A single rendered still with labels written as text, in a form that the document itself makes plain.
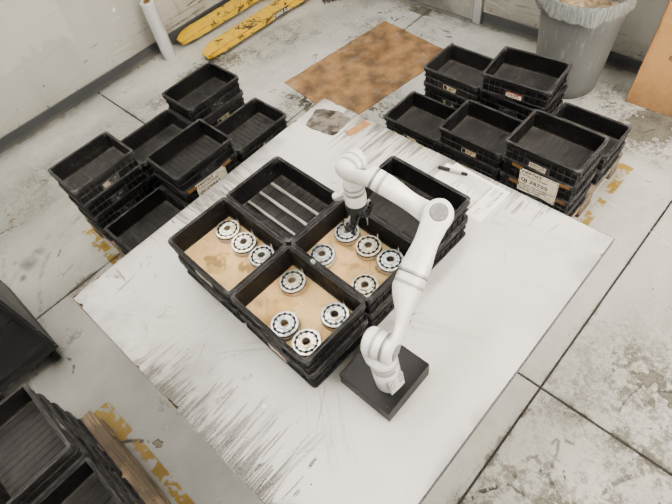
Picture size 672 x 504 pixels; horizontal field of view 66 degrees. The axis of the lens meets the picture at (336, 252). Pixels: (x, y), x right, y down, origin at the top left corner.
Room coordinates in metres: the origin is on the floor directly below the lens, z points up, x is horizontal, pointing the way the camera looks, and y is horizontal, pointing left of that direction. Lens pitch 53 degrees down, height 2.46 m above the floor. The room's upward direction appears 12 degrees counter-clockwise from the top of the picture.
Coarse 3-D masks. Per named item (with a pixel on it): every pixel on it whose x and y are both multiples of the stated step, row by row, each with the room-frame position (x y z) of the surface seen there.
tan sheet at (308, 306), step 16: (272, 288) 1.11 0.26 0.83; (320, 288) 1.07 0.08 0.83; (256, 304) 1.06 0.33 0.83; (272, 304) 1.04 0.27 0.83; (288, 304) 1.03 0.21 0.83; (304, 304) 1.01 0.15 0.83; (320, 304) 1.00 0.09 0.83; (304, 320) 0.95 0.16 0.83; (320, 320) 0.93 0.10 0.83; (320, 336) 0.87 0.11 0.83
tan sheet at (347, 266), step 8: (360, 232) 1.29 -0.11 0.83; (320, 240) 1.29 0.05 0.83; (328, 240) 1.28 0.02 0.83; (336, 248) 1.23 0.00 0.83; (344, 248) 1.23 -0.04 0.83; (352, 248) 1.22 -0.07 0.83; (384, 248) 1.19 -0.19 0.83; (336, 256) 1.20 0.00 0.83; (344, 256) 1.19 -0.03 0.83; (352, 256) 1.18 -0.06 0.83; (336, 264) 1.16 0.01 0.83; (344, 264) 1.15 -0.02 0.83; (352, 264) 1.14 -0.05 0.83; (360, 264) 1.14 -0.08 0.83; (368, 264) 1.13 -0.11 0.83; (376, 264) 1.12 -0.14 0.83; (336, 272) 1.12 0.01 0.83; (344, 272) 1.11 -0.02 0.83; (352, 272) 1.11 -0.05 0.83; (360, 272) 1.10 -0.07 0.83; (368, 272) 1.09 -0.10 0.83; (376, 272) 1.08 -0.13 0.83; (344, 280) 1.08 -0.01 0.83; (384, 280) 1.04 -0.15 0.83
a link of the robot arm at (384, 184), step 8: (376, 176) 1.10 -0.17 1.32; (384, 176) 1.09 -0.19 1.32; (392, 176) 1.10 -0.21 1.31; (376, 184) 1.08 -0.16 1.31; (384, 184) 1.07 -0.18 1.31; (392, 184) 1.07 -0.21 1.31; (400, 184) 1.07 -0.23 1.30; (376, 192) 1.08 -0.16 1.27; (384, 192) 1.06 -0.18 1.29; (392, 192) 1.05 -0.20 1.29; (400, 192) 1.05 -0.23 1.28; (408, 192) 1.05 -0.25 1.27; (392, 200) 1.04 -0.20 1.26; (400, 200) 1.04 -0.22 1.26; (408, 200) 1.03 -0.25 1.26; (416, 200) 1.03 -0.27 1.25; (424, 200) 1.03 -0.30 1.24; (408, 208) 1.02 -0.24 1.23; (416, 208) 1.02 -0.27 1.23; (416, 216) 1.00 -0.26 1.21
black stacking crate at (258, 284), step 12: (288, 252) 1.20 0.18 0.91; (276, 264) 1.16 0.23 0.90; (288, 264) 1.19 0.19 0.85; (300, 264) 1.17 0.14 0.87; (264, 276) 1.13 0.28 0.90; (276, 276) 1.15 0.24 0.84; (312, 276) 1.12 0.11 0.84; (324, 276) 1.05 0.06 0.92; (252, 288) 1.09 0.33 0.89; (264, 288) 1.11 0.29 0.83; (324, 288) 1.07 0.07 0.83; (336, 288) 1.01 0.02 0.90; (240, 300) 1.05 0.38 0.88; (252, 300) 1.08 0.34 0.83; (348, 300) 0.96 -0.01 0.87; (240, 312) 1.04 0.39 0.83; (252, 324) 0.98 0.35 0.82; (360, 324) 0.89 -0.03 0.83; (348, 336) 0.85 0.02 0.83; (336, 348) 0.81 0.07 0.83; (324, 360) 0.78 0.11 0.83; (312, 372) 0.74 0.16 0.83
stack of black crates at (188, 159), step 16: (192, 128) 2.49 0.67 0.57; (208, 128) 2.47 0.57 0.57; (176, 144) 2.41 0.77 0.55; (192, 144) 2.46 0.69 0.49; (208, 144) 2.43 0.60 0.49; (224, 144) 2.28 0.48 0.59; (160, 160) 2.34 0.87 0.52; (176, 160) 2.35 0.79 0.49; (192, 160) 2.32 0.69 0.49; (208, 160) 2.21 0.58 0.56; (224, 160) 2.26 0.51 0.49; (160, 176) 2.24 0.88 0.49; (176, 176) 2.22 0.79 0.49; (192, 176) 2.14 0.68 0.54; (176, 192) 2.16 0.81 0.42; (192, 192) 2.11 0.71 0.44
